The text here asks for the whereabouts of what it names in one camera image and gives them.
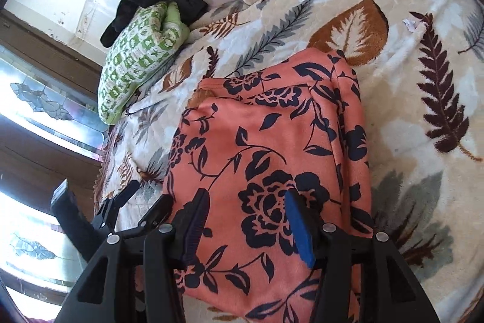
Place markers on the brown wooden glass door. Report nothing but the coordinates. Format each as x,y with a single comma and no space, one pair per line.
50,134

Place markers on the green white checkered pillow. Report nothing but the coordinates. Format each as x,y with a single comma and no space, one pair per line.
148,43

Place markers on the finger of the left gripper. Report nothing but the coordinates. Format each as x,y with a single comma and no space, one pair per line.
158,212
111,206

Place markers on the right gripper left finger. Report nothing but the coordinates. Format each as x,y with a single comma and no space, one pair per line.
131,277

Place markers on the leaf pattern fleece blanket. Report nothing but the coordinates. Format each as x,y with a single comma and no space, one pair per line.
419,65

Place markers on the orange black floral garment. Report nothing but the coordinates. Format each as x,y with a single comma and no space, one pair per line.
247,140

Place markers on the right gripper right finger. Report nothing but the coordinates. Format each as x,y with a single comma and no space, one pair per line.
389,291

